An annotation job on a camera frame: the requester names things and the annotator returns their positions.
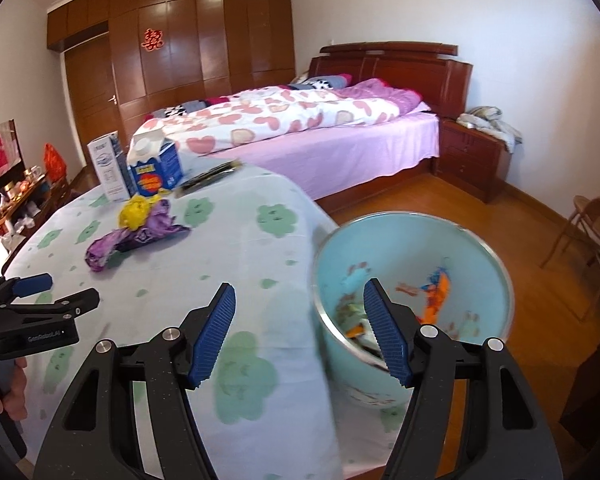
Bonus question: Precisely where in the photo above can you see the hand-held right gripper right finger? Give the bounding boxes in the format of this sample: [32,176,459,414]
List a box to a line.
[362,277,563,480]

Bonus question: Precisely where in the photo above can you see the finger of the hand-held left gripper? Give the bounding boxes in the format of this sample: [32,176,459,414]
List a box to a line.
[0,273,53,306]
[0,287,101,328]

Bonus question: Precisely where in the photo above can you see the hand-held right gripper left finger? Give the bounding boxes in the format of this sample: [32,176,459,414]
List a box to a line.
[32,282,237,480]

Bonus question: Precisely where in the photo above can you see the light blue trash bin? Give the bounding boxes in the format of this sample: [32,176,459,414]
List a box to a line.
[311,212,516,411]

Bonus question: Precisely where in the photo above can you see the person's left hand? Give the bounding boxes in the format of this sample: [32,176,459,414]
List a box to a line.
[0,355,28,421]

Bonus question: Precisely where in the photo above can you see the cluttered side cabinet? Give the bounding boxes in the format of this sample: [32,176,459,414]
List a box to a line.
[0,165,73,241]

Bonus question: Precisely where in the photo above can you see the purple crumpled wrapper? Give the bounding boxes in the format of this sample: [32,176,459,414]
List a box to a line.
[85,199,192,273]

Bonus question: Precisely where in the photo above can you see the yellow crumpled wrapper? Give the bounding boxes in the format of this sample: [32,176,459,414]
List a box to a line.
[118,195,153,231]

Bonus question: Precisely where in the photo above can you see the red plastic bag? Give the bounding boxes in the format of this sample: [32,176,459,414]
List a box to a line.
[42,142,68,183]

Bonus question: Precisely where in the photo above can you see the white carton box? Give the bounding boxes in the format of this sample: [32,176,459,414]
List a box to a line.
[86,131,131,203]

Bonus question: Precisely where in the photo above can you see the blue tissue box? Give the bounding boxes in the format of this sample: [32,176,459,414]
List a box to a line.
[127,127,185,197]

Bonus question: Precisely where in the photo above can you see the black flat packet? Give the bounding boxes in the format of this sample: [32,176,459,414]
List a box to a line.
[175,160,245,197]

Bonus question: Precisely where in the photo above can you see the wooden door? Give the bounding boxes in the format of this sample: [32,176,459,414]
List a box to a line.
[64,37,126,171]

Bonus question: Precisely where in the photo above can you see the wooden nightstand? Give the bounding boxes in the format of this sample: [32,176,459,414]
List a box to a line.
[437,117,513,204]

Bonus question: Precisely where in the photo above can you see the dark wooden furniture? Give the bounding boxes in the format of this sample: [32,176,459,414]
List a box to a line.
[560,345,600,453]

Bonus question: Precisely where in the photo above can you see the heart print duvet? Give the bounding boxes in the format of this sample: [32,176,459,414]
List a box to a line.
[130,86,396,158]

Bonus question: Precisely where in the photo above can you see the brown folding chair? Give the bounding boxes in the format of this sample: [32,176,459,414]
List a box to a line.
[540,195,600,318]

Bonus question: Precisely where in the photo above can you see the grey crumpled clothes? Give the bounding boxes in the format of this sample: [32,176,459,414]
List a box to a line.
[456,106,523,153]

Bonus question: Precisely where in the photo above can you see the pink quilt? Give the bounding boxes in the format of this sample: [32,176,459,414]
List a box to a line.
[337,78,423,111]

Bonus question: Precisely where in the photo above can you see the blue white pillow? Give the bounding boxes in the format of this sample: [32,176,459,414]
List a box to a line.
[287,74,353,92]

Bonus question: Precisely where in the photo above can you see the wooden bed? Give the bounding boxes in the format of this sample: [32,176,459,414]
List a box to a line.
[300,42,473,216]

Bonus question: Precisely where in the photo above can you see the red paper decoration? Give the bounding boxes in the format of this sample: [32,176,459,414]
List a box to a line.
[140,27,165,53]

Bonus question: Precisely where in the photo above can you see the wooden wardrobe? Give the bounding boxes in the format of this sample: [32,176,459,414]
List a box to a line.
[46,0,297,136]

